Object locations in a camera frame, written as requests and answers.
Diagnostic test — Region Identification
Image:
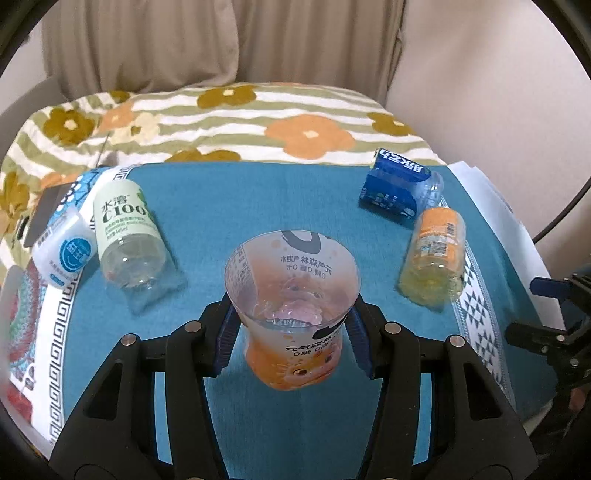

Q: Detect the peach orange label cup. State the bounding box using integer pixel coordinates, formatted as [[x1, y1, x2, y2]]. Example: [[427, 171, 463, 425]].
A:
[[224, 230, 361, 391]]

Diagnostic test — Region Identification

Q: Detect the orange label yellow cup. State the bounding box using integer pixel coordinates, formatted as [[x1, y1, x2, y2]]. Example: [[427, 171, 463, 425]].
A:
[[398, 206, 466, 311]]

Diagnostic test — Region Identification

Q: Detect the green white label cup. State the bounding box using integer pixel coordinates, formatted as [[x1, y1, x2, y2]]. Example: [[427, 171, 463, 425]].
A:
[[93, 179, 185, 314]]

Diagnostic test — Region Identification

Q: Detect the white blue label cup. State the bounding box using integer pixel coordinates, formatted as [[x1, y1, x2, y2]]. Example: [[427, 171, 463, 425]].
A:
[[32, 206, 97, 289]]

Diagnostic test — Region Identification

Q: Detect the dark blue label cup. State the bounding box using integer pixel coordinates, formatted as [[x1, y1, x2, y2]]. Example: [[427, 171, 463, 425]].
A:
[[359, 147, 444, 228]]

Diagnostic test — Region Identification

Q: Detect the person's right hand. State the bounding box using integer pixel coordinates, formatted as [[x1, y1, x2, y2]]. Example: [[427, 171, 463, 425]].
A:
[[569, 385, 590, 413]]

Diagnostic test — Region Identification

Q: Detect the colourful patterned cloth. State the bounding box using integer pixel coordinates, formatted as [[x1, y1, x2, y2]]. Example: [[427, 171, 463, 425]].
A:
[[0, 164, 144, 458]]

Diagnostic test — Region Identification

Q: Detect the grey laptop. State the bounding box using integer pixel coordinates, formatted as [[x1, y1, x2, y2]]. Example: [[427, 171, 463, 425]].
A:
[[24, 182, 73, 248]]

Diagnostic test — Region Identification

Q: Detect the floral striped duvet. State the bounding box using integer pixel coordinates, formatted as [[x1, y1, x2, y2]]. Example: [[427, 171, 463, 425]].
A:
[[1, 82, 440, 270]]

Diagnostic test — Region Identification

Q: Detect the beige curtain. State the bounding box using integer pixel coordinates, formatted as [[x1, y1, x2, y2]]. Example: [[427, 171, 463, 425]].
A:
[[42, 0, 405, 102]]

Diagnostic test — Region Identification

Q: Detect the black cable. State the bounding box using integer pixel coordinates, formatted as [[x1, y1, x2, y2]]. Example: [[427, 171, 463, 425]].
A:
[[531, 177, 591, 245]]

